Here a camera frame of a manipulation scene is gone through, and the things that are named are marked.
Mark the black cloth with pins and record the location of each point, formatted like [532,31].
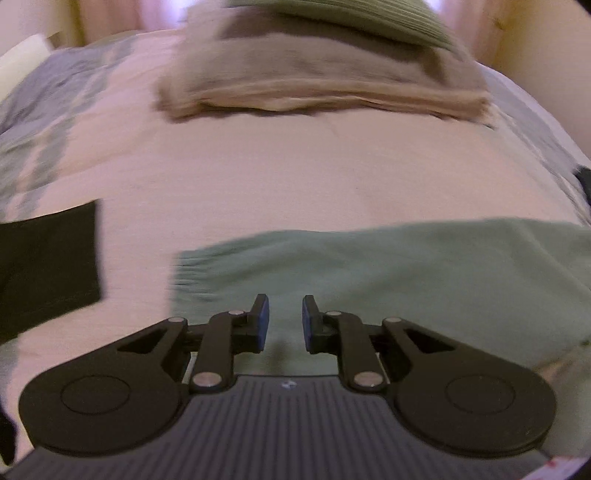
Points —
[46,267]

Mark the white cushion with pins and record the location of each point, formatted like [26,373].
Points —
[23,62]

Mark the dark object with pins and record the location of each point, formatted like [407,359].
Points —
[584,184]

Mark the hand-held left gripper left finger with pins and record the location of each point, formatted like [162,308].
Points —
[263,321]

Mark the pink patterned bedspread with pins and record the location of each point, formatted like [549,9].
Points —
[240,184]

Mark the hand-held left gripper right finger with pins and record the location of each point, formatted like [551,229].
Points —
[306,323]

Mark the green pants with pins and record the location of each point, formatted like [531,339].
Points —
[415,286]

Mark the folded green ribbed cloth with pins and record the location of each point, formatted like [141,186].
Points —
[351,18]

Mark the beige folded blanket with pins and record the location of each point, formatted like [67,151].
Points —
[323,78]

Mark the pink curtain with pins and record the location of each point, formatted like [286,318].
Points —
[157,16]

